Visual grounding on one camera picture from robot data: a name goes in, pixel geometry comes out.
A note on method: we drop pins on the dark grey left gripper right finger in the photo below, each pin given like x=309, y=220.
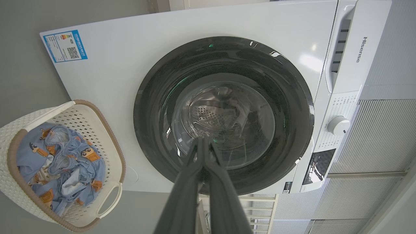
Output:
x=224, y=208

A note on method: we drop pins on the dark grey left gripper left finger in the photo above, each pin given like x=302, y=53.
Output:
x=182, y=201

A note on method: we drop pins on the round black glass washer door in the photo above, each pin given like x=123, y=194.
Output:
x=152, y=130

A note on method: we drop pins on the blue cartoon print garment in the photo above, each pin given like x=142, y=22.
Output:
x=32, y=156
x=87, y=175

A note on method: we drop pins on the steel washer drum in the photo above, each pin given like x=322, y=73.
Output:
x=221, y=110

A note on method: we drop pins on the black washing machine display panel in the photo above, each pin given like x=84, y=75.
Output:
x=320, y=165

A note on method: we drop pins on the white front-load washing machine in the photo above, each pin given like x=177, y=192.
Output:
x=113, y=71

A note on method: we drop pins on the white slatted rack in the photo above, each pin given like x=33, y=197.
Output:
x=260, y=211

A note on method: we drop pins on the round drain filter cover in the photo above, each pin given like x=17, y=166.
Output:
x=131, y=174

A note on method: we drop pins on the cream perforated laundry basket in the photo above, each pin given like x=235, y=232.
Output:
x=97, y=130

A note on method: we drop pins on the white round control knob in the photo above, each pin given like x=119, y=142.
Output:
x=338, y=125

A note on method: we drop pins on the white detergent drawer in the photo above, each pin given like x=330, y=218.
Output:
x=364, y=74

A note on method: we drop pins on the blue energy label sticker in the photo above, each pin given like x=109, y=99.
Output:
x=65, y=46

